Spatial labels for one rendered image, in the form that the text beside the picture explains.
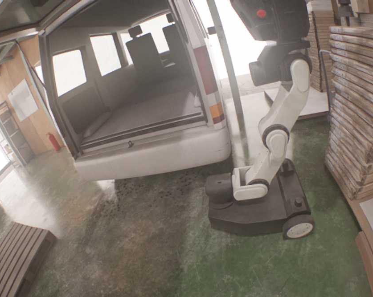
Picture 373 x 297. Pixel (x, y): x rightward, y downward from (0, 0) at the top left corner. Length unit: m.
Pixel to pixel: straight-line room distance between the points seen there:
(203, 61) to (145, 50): 2.10
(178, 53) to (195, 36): 1.90
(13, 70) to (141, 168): 4.92
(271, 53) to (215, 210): 0.94
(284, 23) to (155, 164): 1.19
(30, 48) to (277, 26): 4.82
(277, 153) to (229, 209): 0.48
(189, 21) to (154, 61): 2.03
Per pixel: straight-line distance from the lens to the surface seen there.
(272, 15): 0.78
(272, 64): 0.83
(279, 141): 0.93
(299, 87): 0.86
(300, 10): 0.81
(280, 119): 0.93
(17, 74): 5.63
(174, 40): 3.08
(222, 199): 1.19
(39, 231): 2.33
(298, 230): 1.23
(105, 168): 1.65
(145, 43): 3.19
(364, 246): 1.28
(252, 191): 1.12
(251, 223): 1.15
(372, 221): 1.39
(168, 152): 1.33
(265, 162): 1.05
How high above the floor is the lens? 1.13
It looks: 30 degrees down
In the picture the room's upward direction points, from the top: 20 degrees counter-clockwise
